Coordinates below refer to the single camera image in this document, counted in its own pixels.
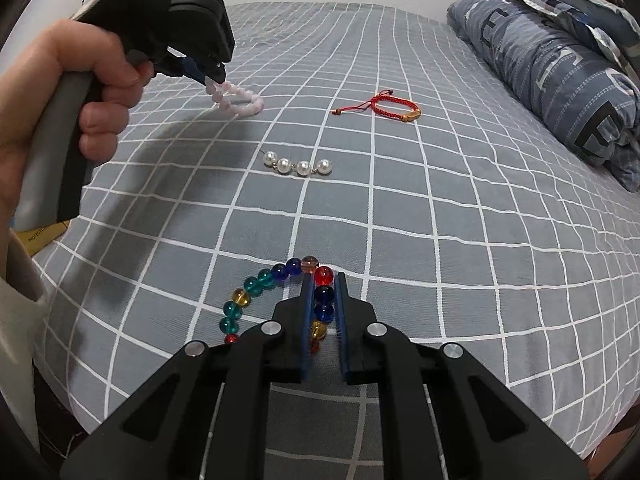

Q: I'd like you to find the blue yellow cardboard shoe box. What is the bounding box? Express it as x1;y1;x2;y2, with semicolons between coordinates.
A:
15;221;70;257

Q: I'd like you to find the pink bead bracelet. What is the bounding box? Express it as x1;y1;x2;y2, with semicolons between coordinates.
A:
202;78;266;118

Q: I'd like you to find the grey checkered bed sheet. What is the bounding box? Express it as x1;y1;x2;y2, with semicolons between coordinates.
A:
35;3;639;456

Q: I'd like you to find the white pearl string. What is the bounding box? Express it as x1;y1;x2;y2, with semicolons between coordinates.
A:
258;148;333;178

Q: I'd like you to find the multicolour glass bead bracelet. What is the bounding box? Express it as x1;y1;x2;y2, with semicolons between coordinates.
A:
218;254;335;354

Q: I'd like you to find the small red cord bracelet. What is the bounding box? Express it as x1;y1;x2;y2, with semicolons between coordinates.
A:
331;89;422;125

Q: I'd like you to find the folded blue grey duvet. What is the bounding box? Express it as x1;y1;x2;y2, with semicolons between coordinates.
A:
447;0;639;193

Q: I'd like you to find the person's left hand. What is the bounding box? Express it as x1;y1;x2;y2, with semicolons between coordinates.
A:
1;20;154;220

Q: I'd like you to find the blue grey patterned pillow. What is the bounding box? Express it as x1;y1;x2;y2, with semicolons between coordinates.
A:
521;0;639;84

